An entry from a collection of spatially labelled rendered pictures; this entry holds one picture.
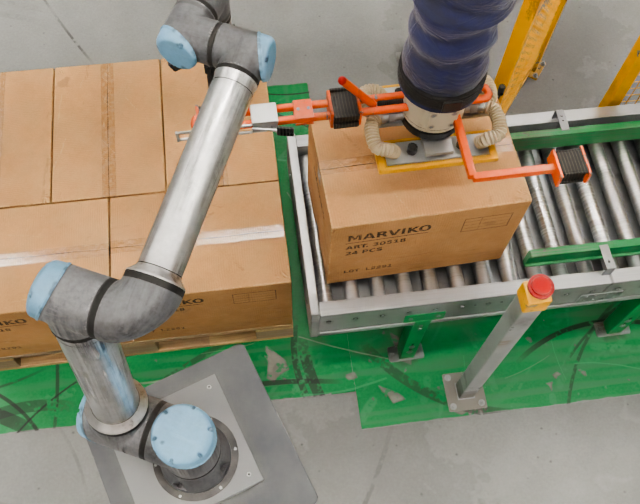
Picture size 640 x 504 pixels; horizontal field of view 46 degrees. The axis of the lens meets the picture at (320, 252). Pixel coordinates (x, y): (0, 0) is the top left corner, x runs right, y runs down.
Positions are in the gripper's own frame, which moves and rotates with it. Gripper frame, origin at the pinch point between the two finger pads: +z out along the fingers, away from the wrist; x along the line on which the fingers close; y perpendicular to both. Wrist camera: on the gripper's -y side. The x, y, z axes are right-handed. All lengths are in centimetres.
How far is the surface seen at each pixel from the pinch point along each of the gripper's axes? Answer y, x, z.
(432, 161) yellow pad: 57, -12, 25
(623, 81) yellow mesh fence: 146, 40, 68
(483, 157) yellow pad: 72, -12, 25
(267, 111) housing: 13.3, 1.0, 12.8
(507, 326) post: 77, -51, 58
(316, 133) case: 28, 11, 40
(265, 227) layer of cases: 10, 2, 81
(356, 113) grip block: 36.5, -2.4, 12.6
